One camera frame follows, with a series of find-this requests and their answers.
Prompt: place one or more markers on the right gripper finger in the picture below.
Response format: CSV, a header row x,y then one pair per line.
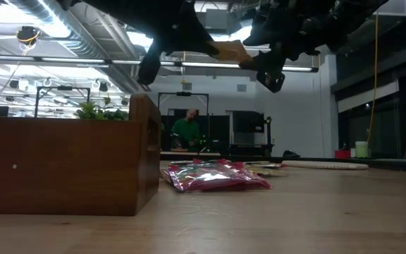
x,y
250,63
271,75

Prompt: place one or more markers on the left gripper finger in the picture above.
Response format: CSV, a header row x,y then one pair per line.
x,y
150,65
196,44

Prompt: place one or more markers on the yellow mango tea packet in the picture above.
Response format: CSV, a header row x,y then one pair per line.
x,y
229,51
264,171

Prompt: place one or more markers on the red tea packet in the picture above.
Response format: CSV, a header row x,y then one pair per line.
x,y
224,163
278,165
217,180

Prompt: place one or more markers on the wooden tea organizer box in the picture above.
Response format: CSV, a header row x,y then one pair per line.
x,y
65,166

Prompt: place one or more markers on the black monitor screen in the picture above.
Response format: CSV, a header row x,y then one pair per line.
x,y
248,121

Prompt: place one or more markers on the black tripod stand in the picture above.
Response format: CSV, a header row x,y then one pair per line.
x,y
268,137

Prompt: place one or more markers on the long ceiling light bar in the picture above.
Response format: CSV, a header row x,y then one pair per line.
x,y
76,60

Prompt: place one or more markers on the person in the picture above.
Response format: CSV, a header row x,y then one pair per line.
x,y
186,132

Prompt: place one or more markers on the green potted plant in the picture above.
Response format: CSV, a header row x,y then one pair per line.
x,y
90,112

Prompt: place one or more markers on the red container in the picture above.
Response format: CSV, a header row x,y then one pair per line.
x,y
342,154

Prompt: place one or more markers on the pale green cup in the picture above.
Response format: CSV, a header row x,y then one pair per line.
x,y
361,150

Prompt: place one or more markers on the black gantry frame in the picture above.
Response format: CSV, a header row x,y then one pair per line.
x,y
183,94
63,87

